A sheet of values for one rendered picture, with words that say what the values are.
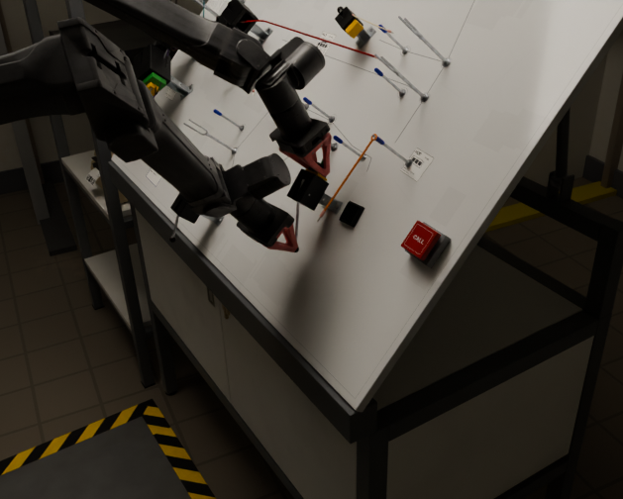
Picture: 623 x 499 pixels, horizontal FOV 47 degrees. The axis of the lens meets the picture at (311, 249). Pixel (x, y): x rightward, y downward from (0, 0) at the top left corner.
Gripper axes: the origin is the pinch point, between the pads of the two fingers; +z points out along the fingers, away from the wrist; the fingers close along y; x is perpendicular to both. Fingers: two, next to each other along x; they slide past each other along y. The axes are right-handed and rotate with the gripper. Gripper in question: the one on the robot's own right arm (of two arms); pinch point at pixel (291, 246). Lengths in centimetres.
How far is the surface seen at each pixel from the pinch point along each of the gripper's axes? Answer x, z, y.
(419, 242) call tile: -10.4, -1.6, -25.7
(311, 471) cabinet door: 32.8, 35.9, -5.8
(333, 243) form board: -4.8, 3.1, -5.2
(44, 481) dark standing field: 91, 49, 82
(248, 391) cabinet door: 29, 35, 22
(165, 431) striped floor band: 61, 73, 78
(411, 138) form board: -27.1, -1.0, -9.7
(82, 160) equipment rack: 7, 24, 143
